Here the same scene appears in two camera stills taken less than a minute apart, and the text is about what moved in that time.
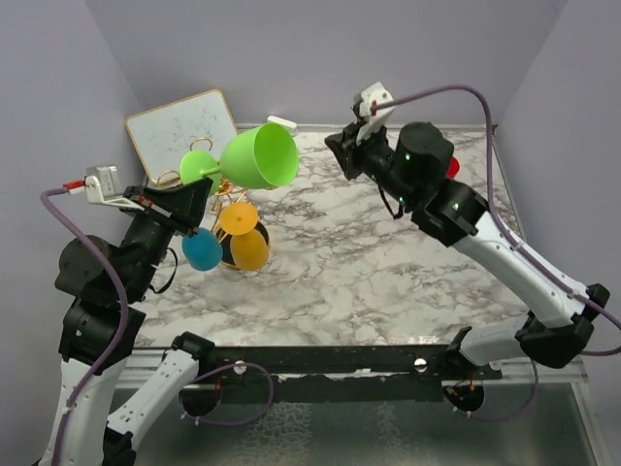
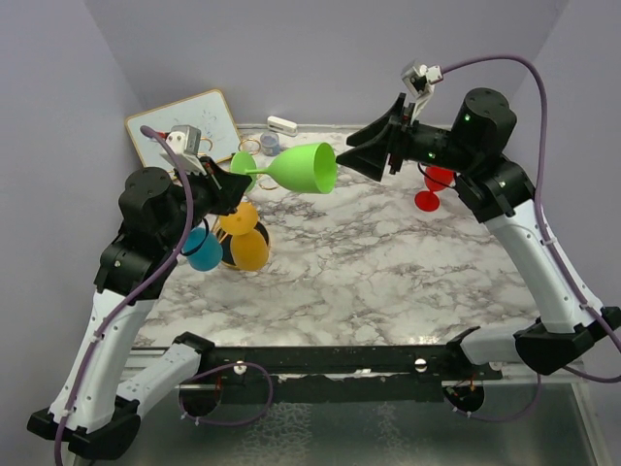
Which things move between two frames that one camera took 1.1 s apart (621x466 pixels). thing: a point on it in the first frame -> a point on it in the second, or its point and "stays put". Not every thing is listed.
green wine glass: [262, 157] -> [310, 168]
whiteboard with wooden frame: [164, 134] stays put
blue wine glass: [203, 250] stays put
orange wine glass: [248, 248] stays put
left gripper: [181, 207] -> [227, 187]
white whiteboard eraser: [286, 124] stays put
